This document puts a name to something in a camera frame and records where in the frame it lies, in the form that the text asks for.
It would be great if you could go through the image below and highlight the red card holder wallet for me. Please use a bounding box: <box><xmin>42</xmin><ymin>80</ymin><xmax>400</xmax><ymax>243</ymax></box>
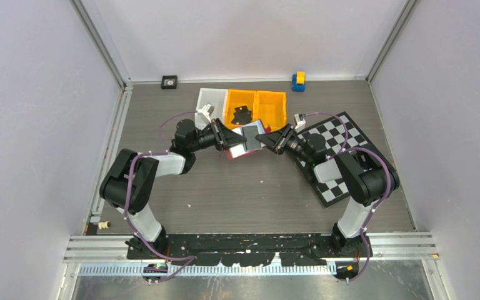
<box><xmin>226</xmin><ymin>119</ymin><xmax>266</xmax><ymax>160</ymax></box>

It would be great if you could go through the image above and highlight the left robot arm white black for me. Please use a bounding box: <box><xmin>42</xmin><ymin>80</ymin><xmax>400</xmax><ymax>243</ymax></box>
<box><xmin>99</xmin><ymin>119</ymin><xmax>247</xmax><ymax>259</ymax></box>

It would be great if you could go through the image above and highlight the aluminium rail frame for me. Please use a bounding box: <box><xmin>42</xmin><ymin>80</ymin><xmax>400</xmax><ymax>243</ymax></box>
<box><xmin>64</xmin><ymin>232</ymin><xmax>439</xmax><ymax>278</ymax></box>

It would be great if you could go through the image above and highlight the black card in bin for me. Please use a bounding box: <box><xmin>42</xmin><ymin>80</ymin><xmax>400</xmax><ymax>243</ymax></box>
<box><xmin>231</xmin><ymin>106</ymin><xmax>253</xmax><ymax>126</ymax></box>

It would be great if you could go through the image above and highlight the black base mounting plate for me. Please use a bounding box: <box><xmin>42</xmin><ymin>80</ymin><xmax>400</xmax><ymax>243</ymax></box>
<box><xmin>126</xmin><ymin>232</ymin><xmax>373</xmax><ymax>268</ymax></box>

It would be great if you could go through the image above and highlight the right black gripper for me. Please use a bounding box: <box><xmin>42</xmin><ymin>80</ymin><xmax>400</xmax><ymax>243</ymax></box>
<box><xmin>256</xmin><ymin>122</ymin><xmax>313</xmax><ymax>164</ymax></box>

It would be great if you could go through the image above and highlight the small beige spool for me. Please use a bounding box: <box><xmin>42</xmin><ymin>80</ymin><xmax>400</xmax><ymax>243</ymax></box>
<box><xmin>97</xmin><ymin>221</ymin><xmax>111</xmax><ymax>230</ymax></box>

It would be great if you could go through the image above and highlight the blue yellow toy block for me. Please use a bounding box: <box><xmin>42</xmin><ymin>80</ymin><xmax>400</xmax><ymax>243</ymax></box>
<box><xmin>292</xmin><ymin>71</ymin><xmax>306</xmax><ymax>92</ymax></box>

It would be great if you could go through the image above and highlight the white plastic bin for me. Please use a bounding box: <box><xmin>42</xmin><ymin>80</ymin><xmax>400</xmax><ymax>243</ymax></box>
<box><xmin>194</xmin><ymin>88</ymin><xmax>228</xmax><ymax>129</ymax></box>

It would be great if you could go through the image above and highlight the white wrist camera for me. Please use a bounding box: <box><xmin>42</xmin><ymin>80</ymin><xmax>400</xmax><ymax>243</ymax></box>
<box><xmin>294</xmin><ymin>113</ymin><xmax>306</xmax><ymax>132</ymax></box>
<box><xmin>197</xmin><ymin>103</ymin><xmax>214</xmax><ymax>124</ymax></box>

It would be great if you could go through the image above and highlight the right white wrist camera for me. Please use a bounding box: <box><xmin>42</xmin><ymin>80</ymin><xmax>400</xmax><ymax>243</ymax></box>
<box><xmin>294</xmin><ymin>113</ymin><xmax>306</xmax><ymax>132</ymax></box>

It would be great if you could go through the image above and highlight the empty orange bin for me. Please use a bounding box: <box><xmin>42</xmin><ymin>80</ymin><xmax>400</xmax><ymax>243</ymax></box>
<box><xmin>252</xmin><ymin>91</ymin><xmax>288</xmax><ymax>130</ymax></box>

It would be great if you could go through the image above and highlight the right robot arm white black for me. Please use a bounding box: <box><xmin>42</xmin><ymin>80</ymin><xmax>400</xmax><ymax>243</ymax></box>
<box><xmin>256</xmin><ymin>125</ymin><xmax>399</xmax><ymax>257</ymax></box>

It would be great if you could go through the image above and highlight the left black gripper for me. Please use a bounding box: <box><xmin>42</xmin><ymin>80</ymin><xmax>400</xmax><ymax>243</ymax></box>
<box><xmin>189</xmin><ymin>118</ymin><xmax>246</xmax><ymax>153</ymax></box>

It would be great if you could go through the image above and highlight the black white checkerboard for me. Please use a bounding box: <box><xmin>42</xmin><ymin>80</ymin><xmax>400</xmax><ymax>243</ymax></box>
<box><xmin>292</xmin><ymin>112</ymin><xmax>383</xmax><ymax>208</ymax></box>

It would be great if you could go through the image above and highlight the dark grey credit card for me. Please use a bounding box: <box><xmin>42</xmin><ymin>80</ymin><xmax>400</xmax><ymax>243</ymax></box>
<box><xmin>242</xmin><ymin>125</ymin><xmax>263</xmax><ymax>153</ymax></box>

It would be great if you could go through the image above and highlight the small black square box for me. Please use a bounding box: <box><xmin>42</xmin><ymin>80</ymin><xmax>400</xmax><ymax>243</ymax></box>
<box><xmin>161</xmin><ymin>75</ymin><xmax>178</xmax><ymax>90</ymax></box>

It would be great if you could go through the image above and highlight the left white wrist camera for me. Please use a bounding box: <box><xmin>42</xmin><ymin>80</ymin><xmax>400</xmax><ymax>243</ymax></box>
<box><xmin>197</xmin><ymin>103</ymin><xmax>214</xmax><ymax>124</ymax></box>

